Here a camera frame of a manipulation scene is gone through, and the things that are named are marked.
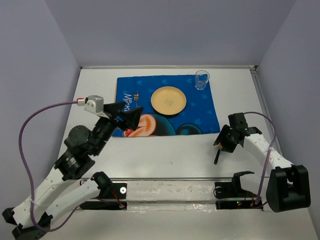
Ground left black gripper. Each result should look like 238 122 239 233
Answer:
92 100 145 155

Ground gold knife dark handle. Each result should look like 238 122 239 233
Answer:
213 143 222 165

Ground gold fork dark handle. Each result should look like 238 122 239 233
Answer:
134 92 139 108

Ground tan round plate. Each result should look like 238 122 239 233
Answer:
150 86 187 116

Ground blue cartoon placemat cloth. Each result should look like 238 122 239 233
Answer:
113 75 220 137

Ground clear drinking glass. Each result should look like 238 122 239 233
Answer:
195 70 210 90

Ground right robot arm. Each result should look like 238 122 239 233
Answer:
213 112 311 213

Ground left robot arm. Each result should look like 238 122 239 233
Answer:
2 98 144 240

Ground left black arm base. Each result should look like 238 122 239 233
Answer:
79 181 128 211

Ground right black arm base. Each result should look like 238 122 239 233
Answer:
213 181 263 210

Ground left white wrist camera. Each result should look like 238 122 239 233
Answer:
76 95 104 116

